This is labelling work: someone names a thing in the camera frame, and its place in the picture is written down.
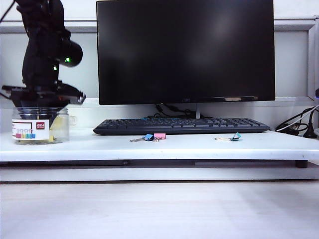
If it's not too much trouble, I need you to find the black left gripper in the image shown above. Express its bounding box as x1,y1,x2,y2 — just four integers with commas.
1,79,75,130

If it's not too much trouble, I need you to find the round transparent plastic box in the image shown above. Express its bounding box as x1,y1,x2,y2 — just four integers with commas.
11,106,70,145

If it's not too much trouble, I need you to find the black power plug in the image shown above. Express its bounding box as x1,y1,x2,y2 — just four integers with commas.
303,108,319,139

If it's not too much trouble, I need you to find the teal binder clip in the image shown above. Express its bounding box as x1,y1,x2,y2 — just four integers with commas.
214,132,242,142

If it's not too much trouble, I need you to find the blue binder clip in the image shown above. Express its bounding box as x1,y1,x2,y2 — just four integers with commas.
129,133,154,143

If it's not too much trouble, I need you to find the black computer monitor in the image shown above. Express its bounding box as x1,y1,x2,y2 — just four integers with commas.
96,0,276,106

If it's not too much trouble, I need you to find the white raised desk board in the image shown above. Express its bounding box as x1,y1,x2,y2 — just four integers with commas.
0,128,319,162

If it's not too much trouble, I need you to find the black computer keyboard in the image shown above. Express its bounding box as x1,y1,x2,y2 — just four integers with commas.
92,118,271,136

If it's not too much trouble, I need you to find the black looped cable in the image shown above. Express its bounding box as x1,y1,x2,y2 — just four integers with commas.
275,106,319,136

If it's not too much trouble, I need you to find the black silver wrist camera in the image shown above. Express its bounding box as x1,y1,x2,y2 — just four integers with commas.
58,81,87,105

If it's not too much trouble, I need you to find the white cable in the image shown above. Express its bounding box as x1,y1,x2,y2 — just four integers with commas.
276,104,319,132

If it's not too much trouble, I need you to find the grey partition frame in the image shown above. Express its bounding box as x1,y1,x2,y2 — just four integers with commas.
0,15,319,108

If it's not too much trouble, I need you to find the black monitor cable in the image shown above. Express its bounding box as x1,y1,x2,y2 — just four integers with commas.
155,104,197,118

